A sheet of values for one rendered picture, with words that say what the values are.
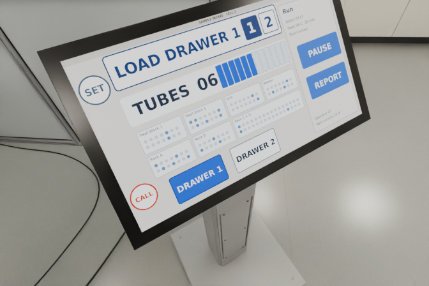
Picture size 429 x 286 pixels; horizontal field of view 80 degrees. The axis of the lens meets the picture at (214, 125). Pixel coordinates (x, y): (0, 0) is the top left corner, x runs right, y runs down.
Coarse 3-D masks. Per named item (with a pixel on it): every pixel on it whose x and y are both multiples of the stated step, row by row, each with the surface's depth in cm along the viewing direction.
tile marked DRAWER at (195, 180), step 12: (216, 156) 42; (192, 168) 41; (204, 168) 41; (216, 168) 42; (168, 180) 39; (180, 180) 40; (192, 180) 41; (204, 180) 42; (216, 180) 42; (180, 192) 40; (192, 192) 41; (180, 204) 40
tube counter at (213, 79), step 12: (264, 48) 44; (276, 48) 45; (228, 60) 42; (240, 60) 42; (252, 60) 43; (264, 60) 44; (276, 60) 45; (288, 60) 46; (204, 72) 40; (216, 72) 41; (228, 72) 42; (240, 72) 43; (252, 72) 43; (264, 72) 44; (204, 84) 41; (216, 84) 41; (228, 84) 42; (204, 96) 41
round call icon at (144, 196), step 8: (144, 184) 38; (152, 184) 39; (128, 192) 38; (136, 192) 38; (144, 192) 38; (152, 192) 39; (128, 200) 38; (136, 200) 38; (144, 200) 38; (152, 200) 39; (160, 200) 39; (136, 208) 38; (144, 208) 38
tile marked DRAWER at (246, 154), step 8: (272, 128) 45; (256, 136) 44; (264, 136) 45; (272, 136) 45; (240, 144) 43; (248, 144) 44; (256, 144) 44; (264, 144) 45; (272, 144) 46; (232, 152) 43; (240, 152) 43; (248, 152) 44; (256, 152) 45; (264, 152) 45; (272, 152) 46; (232, 160) 43; (240, 160) 44; (248, 160) 44; (256, 160) 45; (240, 168) 44; (248, 168) 44
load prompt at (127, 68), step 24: (216, 24) 41; (240, 24) 42; (264, 24) 44; (144, 48) 37; (168, 48) 38; (192, 48) 40; (216, 48) 41; (240, 48) 42; (120, 72) 36; (144, 72) 37; (168, 72) 38
